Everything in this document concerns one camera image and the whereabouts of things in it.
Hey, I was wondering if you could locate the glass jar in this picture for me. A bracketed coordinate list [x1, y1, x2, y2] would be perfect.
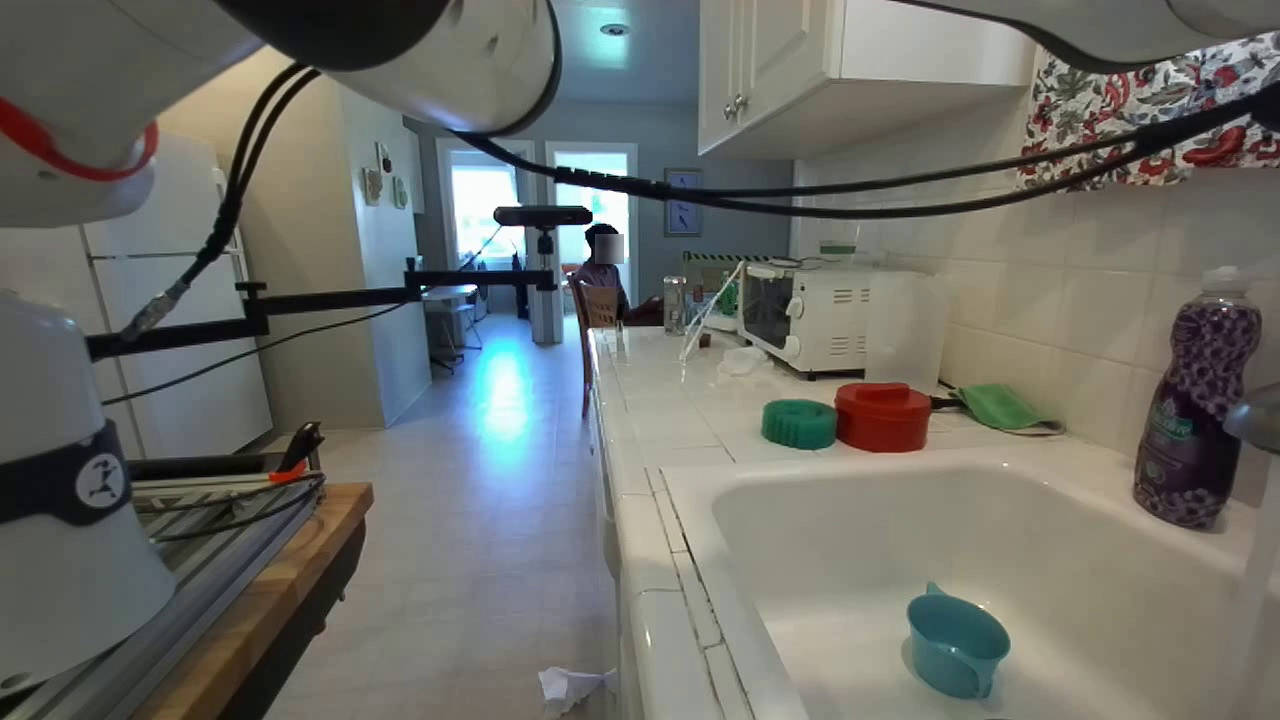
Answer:
[661, 272, 691, 339]

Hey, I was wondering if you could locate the seated person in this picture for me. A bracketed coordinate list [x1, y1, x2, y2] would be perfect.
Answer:
[574, 218, 669, 330]

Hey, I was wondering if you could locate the green round container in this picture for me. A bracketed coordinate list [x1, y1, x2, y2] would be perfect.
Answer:
[758, 396, 839, 452]

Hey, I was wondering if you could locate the red round plastic container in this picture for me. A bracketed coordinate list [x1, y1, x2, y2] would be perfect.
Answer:
[834, 379, 937, 456]

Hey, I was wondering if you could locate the crumpled white paper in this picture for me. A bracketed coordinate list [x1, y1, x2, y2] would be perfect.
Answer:
[533, 660, 620, 712]

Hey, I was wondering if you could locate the green sponge cloth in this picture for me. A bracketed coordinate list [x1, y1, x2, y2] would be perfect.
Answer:
[950, 379, 1070, 439]

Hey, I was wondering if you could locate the white double kitchen sink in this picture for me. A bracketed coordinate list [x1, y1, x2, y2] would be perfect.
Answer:
[655, 442, 1280, 720]

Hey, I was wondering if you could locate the teal plastic cup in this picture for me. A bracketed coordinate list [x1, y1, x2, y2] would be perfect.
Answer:
[906, 580, 1015, 705]

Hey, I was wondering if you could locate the wooden table top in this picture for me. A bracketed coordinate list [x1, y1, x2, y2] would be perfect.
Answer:
[128, 478, 379, 720]

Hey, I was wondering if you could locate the white refrigerator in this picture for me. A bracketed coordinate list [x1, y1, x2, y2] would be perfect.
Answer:
[0, 127, 279, 468]

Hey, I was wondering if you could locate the purple dish soap bottle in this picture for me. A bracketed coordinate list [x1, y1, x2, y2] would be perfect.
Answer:
[1127, 264, 1266, 535]

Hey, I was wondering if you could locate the floral window curtain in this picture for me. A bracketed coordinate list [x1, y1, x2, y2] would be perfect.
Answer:
[1019, 26, 1280, 192]

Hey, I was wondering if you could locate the white wire rack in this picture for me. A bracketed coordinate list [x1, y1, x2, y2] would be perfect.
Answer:
[677, 256, 754, 368]

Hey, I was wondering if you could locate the framed wall picture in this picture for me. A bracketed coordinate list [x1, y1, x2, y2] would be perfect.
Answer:
[661, 163, 710, 242]

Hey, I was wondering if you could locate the black stereo camera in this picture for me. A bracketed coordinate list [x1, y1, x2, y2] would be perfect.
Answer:
[487, 199, 598, 233]

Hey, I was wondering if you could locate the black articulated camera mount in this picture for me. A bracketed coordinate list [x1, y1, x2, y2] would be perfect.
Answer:
[86, 223, 561, 364]

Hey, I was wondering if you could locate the white wall cabinet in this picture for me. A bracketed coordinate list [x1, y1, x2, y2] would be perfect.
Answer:
[691, 0, 1042, 163]

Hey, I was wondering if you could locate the orange handled tool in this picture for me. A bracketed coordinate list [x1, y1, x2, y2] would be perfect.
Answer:
[126, 420, 328, 494]

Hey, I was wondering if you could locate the metal rail frame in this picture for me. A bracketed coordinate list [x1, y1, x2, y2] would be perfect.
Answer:
[0, 456, 328, 720]

